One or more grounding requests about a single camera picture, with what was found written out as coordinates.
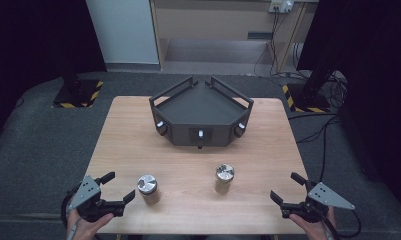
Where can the black stand with striped base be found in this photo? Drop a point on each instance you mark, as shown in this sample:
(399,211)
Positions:
(75,95)
(308,98)

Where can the silver-lidded jar light brown contents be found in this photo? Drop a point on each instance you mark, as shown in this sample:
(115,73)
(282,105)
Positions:
(225,173)

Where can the silver-lidded jar dark brown contents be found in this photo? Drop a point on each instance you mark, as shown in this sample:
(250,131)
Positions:
(147,184)

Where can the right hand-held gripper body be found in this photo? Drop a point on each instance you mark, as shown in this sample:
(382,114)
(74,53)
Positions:
(321,196)

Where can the black hexagonal tray with knobs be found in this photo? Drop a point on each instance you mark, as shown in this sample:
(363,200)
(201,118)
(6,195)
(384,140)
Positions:
(201,106)

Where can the black curtain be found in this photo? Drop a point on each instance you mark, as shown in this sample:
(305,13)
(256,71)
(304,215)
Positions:
(31,50)
(378,66)

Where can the white power strip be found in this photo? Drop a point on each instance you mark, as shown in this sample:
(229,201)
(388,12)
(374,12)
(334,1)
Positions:
(281,6)

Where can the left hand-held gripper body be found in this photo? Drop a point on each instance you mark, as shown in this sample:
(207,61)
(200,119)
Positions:
(88,195)

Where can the person's right hand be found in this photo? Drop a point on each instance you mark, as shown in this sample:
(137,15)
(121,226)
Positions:
(318,230)

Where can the white panel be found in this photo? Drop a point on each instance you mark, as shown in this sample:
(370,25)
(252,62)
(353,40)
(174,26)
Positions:
(123,30)

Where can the person's left hand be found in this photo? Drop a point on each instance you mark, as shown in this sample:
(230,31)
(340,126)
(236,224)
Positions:
(84,230)

